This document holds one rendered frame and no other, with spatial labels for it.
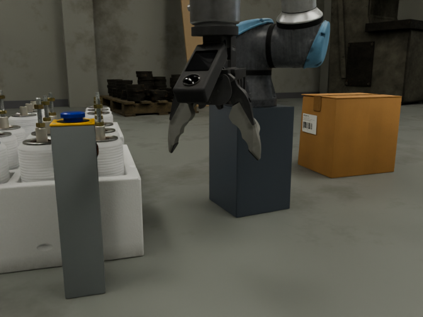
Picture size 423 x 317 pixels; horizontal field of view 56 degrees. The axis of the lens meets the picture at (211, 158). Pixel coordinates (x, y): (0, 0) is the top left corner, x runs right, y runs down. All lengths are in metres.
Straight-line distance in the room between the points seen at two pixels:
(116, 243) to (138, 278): 0.11
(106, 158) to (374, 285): 0.59
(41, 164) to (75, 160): 0.18
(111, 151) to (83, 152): 0.18
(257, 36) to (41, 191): 0.65
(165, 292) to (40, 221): 0.29
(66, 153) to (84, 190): 0.07
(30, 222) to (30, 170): 0.10
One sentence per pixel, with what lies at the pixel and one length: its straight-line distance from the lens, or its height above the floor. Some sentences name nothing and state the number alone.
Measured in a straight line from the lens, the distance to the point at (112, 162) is 0.87.
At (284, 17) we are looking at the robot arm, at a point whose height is 0.53.
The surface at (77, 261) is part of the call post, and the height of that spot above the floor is 0.07.
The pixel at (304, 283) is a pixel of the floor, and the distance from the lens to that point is 0.82.
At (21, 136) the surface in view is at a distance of 1.13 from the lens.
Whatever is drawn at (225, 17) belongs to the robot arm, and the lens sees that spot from 0.60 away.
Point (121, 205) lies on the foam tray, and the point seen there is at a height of 0.12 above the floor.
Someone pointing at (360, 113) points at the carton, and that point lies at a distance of 1.58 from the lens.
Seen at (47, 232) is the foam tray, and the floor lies 0.08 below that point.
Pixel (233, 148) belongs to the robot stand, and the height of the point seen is 0.19.
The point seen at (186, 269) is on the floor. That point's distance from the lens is 0.85.
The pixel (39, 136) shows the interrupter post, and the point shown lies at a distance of 0.90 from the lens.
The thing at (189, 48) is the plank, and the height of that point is 0.62.
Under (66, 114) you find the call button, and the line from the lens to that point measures 0.71.
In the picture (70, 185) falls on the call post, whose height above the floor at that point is 0.21.
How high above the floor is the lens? 0.40
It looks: 13 degrees down
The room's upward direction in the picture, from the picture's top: straight up
